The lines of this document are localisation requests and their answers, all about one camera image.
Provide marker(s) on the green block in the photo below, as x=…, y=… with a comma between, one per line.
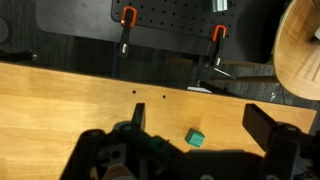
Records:
x=195, y=138

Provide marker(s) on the white metal bracket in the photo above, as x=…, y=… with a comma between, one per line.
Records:
x=199, y=88

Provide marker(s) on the black perforated board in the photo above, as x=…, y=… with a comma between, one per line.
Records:
x=173, y=15

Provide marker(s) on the orange black bar clamp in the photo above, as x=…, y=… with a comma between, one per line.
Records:
x=216, y=43
x=126, y=33

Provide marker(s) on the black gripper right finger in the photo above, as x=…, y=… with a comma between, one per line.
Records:
x=258, y=123

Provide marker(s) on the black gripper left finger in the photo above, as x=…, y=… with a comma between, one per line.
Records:
x=139, y=116

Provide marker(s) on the aluminium extrusion piece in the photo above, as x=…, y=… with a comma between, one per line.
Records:
x=219, y=4

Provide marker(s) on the wooden chair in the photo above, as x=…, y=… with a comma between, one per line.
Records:
x=296, y=56

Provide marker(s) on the thin metal rod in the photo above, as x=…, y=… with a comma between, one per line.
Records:
x=224, y=73

